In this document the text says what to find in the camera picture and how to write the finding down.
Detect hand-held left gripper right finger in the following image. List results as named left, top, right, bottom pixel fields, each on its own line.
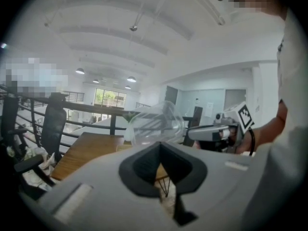
left=160, top=141, right=268, bottom=231

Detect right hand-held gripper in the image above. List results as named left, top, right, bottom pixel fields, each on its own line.
left=187, top=101, right=255, bottom=154

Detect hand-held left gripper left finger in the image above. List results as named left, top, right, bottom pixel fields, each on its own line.
left=38, top=141, right=179, bottom=231

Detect person's right forearm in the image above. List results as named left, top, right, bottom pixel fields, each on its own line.
left=237, top=100, right=288, bottom=155

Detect person's right hand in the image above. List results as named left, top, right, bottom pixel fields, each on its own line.
left=197, top=126, right=238, bottom=153

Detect grey door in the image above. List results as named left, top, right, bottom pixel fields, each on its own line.
left=165, top=85, right=179, bottom=106

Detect wooden table with hairpin legs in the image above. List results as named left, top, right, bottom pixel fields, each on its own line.
left=50, top=131, right=174, bottom=198

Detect dark wrist band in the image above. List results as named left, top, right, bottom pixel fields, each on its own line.
left=249, top=126, right=257, bottom=156

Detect white crumpled cloth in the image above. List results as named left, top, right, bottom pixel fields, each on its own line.
left=7, top=145, right=56, bottom=193

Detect white vase with green plant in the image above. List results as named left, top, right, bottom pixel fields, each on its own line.
left=122, top=113, right=137, bottom=145

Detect black office chair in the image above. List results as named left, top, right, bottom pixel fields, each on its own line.
left=0, top=95, right=27, bottom=155
left=13, top=92, right=67, bottom=188

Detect black metal railing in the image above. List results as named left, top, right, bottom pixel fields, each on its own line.
left=0, top=85, right=193, bottom=154

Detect large glass window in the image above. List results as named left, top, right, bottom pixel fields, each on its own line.
left=95, top=88, right=128, bottom=109

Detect distant black railing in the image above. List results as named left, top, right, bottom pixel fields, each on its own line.
left=60, top=92, right=85, bottom=103

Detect person's white shirt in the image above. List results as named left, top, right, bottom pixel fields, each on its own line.
left=240, top=7, right=308, bottom=231

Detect grey wall panel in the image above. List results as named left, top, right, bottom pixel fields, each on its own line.
left=225, top=89, right=246, bottom=113

